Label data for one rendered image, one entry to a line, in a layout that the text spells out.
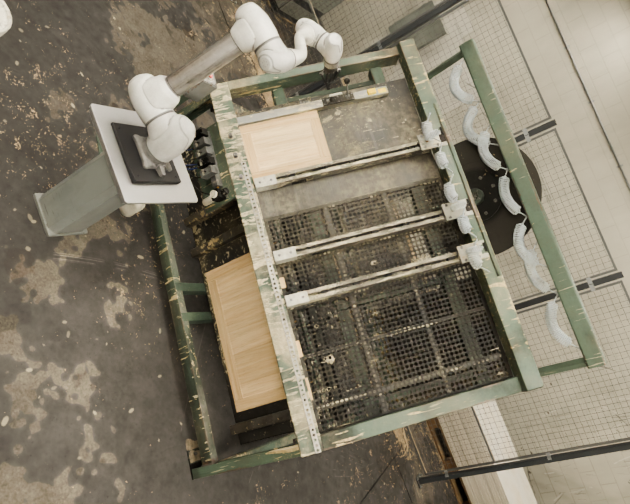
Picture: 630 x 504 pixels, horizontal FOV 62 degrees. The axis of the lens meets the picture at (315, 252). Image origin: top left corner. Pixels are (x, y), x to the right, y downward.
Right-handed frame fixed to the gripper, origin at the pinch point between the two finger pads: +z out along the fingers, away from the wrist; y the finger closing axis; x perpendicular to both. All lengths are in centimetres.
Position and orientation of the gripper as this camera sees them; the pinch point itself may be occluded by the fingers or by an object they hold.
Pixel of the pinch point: (328, 84)
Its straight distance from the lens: 326.0
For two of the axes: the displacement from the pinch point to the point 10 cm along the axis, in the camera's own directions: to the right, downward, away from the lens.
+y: -9.6, 2.4, -1.2
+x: 2.7, 9.3, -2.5
